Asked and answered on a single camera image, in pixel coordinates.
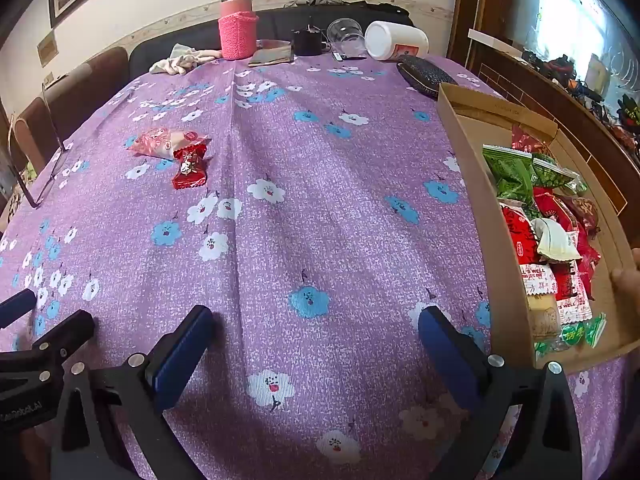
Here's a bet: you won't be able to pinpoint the small wall plaque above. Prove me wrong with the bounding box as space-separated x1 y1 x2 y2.
37 30 60 67

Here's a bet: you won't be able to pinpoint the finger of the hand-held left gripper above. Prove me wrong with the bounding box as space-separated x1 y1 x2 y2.
0 310 96 386
0 289 38 330

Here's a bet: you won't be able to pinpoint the wooden partition cabinet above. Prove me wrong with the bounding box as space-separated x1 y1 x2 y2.
447 0 640 256

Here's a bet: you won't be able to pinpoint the black mug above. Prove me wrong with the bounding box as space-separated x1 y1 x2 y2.
291 25 331 57

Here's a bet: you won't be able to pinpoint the white crumpled cloth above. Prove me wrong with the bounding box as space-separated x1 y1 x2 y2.
150 43 222 77

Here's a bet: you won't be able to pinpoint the black bag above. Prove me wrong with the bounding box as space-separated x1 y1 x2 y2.
350 2 415 28

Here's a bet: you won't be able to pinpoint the purple floral tablecloth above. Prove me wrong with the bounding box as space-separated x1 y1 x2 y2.
0 52 640 480

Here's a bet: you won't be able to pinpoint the purple eyeglasses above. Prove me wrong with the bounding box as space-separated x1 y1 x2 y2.
14 80 72 209

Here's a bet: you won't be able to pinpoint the black glasses case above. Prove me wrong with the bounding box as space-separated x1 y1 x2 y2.
396 55 458 101

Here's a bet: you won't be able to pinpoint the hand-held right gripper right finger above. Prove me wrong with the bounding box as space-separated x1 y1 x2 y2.
417 305 583 480

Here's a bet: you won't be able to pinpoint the pink thermos with knitted sleeve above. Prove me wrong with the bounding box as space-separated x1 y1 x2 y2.
218 0 259 61

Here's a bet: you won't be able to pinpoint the olive folded pouch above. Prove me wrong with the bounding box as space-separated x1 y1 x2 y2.
248 46 294 68

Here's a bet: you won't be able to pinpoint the pile of mixed snack packets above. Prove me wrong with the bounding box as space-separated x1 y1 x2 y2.
482 125 608 356

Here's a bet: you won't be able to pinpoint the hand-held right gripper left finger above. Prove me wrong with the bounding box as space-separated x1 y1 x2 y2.
50 304 216 480

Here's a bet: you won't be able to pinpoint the pink snack packet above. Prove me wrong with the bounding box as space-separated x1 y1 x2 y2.
125 128 212 161

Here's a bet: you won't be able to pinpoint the etched glass panel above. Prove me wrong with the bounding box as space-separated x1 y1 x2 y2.
500 0 640 111

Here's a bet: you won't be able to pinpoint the white plastic jar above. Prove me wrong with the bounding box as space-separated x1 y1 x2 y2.
364 21 430 61

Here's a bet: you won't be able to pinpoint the cardboard box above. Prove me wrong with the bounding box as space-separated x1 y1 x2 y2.
437 82 640 376

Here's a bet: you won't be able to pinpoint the black sofa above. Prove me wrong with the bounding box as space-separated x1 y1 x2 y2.
129 2 416 81

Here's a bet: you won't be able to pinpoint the brown padded chair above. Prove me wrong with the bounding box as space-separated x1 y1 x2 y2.
45 46 130 131
12 97 56 173

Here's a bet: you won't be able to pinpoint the clutter of small shelf things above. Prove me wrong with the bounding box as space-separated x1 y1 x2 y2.
522 50 640 146

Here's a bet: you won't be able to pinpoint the clear plastic cup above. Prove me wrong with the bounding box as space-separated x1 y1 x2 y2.
327 18 368 58

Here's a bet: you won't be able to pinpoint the flat white box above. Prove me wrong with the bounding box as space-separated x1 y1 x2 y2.
468 29 521 53

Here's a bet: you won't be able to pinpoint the small red candy packet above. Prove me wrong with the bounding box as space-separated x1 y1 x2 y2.
172 142 208 191

